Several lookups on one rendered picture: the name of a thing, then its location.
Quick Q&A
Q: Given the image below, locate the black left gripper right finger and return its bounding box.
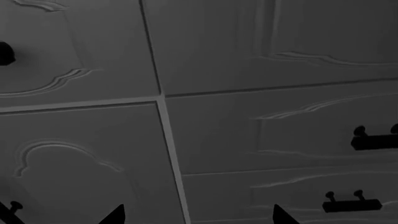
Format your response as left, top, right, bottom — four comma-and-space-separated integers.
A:
272, 203, 301, 224

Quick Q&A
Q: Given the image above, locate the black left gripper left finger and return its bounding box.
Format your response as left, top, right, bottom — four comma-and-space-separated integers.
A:
97, 203, 126, 224

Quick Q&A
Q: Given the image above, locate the carved drawer front with knob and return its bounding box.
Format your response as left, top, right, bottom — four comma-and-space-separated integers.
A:
0, 0, 162, 108

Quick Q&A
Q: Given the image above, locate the carved cabinet door, arched relief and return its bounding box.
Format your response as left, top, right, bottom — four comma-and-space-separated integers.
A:
0, 102, 187, 224

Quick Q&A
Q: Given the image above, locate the large carved cabinet panel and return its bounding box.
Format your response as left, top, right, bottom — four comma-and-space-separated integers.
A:
141, 0, 398, 97

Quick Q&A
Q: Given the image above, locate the black round knob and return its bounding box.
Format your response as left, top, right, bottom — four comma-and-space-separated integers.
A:
0, 41, 17, 67

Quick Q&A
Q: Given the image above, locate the carved drawer front, bar handle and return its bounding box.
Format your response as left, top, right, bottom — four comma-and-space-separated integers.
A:
164, 80, 398, 175
182, 162, 398, 224

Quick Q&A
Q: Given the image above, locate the black bar drawer handle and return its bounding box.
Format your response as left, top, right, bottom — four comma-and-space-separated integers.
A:
322, 189, 383, 213
350, 123, 398, 151

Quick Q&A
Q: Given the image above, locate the grey cabinet frame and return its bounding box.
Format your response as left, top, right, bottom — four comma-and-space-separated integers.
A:
0, 94, 193, 224

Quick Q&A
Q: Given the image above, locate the black door handle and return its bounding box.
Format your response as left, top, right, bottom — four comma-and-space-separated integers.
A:
0, 200, 24, 224

